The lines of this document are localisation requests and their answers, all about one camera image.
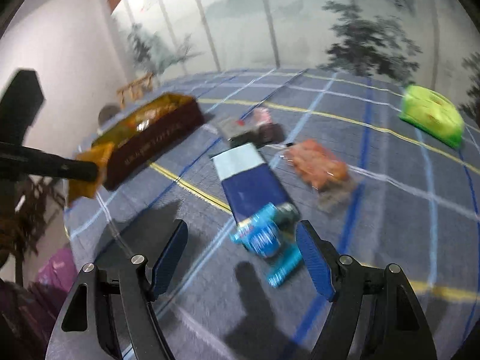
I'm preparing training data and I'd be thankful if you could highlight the orange snack packet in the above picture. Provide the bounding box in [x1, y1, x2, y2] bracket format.
[67, 142, 115, 208]

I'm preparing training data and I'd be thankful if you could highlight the blue candy packet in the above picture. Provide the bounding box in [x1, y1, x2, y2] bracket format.
[229, 202, 302, 288]

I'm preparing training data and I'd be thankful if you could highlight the clear bag of orange snacks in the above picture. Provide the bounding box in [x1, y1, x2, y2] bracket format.
[282, 139, 357, 212]

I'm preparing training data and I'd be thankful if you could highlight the blue and white snack box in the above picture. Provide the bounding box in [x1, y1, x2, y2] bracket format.
[211, 143, 295, 225]

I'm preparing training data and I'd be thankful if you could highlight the round stone disc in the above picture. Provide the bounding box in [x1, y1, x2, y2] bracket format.
[97, 103, 121, 127]

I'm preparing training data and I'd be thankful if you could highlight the bamboo chair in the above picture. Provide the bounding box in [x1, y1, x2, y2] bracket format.
[116, 72, 154, 109]

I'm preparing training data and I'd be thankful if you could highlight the red and gold tin box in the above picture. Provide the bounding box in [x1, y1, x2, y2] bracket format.
[92, 92, 204, 190]

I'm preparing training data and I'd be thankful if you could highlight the blue plaid tablecloth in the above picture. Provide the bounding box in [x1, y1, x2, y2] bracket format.
[64, 70, 479, 359]

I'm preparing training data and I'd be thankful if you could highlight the green tissue pack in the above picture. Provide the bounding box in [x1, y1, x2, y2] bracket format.
[399, 85, 465, 149]

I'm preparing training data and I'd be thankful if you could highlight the painted folding screen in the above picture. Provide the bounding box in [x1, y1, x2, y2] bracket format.
[105, 0, 479, 108]

